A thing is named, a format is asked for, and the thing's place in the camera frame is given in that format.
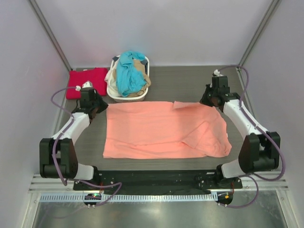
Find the white t-shirt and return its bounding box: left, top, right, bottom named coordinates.
left=104, top=60, right=121, bottom=97

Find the salmon pink t-shirt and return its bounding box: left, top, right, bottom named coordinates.
left=103, top=101, right=232, bottom=160

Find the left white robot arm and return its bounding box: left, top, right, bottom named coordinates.
left=39, top=86, right=108, bottom=190

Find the folded red t-shirt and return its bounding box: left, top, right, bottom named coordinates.
left=68, top=67, right=108, bottom=96

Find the left aluminium corner post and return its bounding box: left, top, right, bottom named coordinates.
left=28, top=0, right=72, bottom=71

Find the white slotted cable duct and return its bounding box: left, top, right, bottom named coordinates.
left=39, top=192, right=218, bottom=202

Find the right aluminium corner post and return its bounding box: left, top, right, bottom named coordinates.
left=239, top=0, right=282, bottom=66

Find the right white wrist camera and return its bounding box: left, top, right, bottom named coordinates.
left=212, top=69, right=223, bottom=76

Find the white perforated laundry basket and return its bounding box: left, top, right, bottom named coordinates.
left=107, top=55, right=150, bottom=103

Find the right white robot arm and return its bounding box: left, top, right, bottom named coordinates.
left=200, top=74, right=281, bottom=188

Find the turquoise blue t-shirt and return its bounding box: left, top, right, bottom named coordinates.
left=116, top=51, right=146, bottom=97

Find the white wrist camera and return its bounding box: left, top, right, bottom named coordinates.
left=75, top=81, right=93, bottom=91
left=212, top=69, right=223, bottom=76

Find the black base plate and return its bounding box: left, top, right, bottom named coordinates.
left=88, top=170, right=243, bottom=190

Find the aluminium frame rail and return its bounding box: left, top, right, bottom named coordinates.
left=28, top=174, right=289, bottom=193

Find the aluminium corner post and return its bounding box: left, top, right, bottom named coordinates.
left=28, top=0, right=72, bottom=71
left=239, top=0, right=282, bottom=66

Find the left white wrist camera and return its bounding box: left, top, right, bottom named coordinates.
left=75, top=81, right=93, bottom=91

